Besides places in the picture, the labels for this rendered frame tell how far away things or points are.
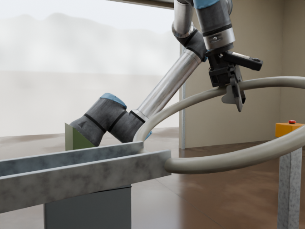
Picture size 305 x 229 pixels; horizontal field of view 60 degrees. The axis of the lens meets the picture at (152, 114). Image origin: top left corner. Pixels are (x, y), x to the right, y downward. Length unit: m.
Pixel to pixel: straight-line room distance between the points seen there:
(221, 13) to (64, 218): 1.05
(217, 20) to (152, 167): 0.49
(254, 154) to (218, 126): 6.18
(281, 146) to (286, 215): 1.28
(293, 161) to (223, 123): 5.15
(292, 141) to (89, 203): 1.02
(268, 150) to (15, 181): 0.39
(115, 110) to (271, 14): 6.91
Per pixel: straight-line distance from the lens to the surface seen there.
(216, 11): 0.83
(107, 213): 1.36
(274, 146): 0.48
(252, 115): 7.33
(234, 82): 0.84
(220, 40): 0.83
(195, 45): 1.48
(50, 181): 0.44
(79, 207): 1.32
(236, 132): 7.02
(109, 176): 0.47
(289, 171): 1.66
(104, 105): 1.39
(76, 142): 1.32
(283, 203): 1.74
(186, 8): 1.10
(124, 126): 1.36
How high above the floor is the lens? 1.25
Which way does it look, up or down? 4 degrees down
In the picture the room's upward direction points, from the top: straight up
